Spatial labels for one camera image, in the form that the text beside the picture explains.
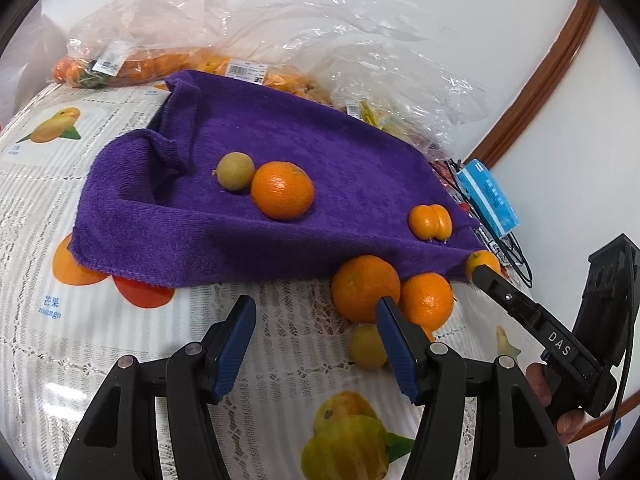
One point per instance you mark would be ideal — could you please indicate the purple towel-lined tray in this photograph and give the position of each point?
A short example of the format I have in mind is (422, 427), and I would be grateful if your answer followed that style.
(325, 150)

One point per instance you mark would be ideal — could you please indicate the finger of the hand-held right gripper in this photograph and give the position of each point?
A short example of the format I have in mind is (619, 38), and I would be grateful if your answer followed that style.
(505, 292)

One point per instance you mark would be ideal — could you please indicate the blue tissue box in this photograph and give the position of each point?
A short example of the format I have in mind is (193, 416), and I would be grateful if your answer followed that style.
(487, 195)

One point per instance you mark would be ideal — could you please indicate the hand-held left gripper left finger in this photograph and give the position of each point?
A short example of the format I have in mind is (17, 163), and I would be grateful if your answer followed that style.
(232, 345)

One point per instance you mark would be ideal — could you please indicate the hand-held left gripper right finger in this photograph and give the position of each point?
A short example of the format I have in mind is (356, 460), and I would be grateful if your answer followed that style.
(395, 350)

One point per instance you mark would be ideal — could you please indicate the large orange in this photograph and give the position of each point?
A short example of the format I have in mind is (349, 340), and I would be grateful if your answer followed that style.
(362, 285)

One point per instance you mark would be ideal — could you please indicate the brown wooden door frame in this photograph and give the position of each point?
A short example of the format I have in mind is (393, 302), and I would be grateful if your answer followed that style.
(537, 110)

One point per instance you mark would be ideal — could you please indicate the person's right hand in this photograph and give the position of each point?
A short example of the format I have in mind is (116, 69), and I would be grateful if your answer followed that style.
(537, 382)

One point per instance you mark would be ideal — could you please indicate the clear bag of yellow snacks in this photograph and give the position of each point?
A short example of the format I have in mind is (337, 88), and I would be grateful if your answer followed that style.
(400, 105)

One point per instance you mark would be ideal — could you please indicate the small yellow-green fruit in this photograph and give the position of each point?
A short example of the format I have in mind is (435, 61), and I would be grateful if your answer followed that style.
(235, 171)
(367, 347)

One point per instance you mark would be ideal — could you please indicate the orange tangerine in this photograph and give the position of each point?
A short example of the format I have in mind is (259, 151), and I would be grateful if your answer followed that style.
(427, 300)
(482, 260)
(431, 221)
(282, 190)

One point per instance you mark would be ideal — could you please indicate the crumpled clear bag of tangerines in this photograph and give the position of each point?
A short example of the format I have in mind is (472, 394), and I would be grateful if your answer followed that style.
(130, 67)

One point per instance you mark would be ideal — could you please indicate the clear bag of oranges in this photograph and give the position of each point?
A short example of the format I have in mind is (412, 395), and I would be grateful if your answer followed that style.
(280, 25)

